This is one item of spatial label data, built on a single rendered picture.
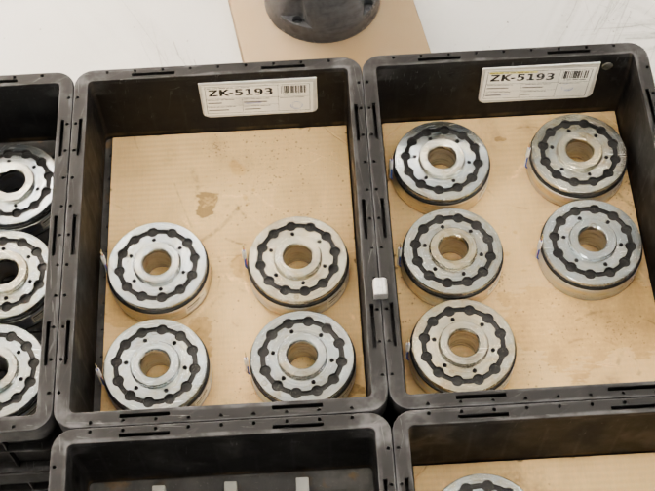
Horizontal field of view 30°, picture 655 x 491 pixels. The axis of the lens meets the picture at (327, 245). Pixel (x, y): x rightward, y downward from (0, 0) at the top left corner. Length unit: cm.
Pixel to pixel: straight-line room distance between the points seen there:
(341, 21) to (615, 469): 67
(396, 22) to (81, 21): 42
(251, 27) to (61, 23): 26
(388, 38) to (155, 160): 38
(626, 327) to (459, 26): 53
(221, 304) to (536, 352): 32
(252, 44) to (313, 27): 8
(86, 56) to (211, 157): 34
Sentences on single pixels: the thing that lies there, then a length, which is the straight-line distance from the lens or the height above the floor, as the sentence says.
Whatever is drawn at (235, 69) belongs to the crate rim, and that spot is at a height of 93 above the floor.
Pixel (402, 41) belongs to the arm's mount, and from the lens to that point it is 158.
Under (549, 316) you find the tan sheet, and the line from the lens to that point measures 126.
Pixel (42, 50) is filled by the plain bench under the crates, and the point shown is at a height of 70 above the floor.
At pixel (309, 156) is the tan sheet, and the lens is 135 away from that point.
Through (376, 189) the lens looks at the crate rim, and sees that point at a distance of 121.
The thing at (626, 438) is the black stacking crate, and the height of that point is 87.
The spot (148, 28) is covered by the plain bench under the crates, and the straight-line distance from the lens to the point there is 165.
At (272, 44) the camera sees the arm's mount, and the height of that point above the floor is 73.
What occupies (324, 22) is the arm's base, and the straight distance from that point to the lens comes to 155.
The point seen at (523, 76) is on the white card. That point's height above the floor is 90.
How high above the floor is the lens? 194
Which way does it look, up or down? 60 degrees down
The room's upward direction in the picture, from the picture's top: 2 degrees counter-clockwise
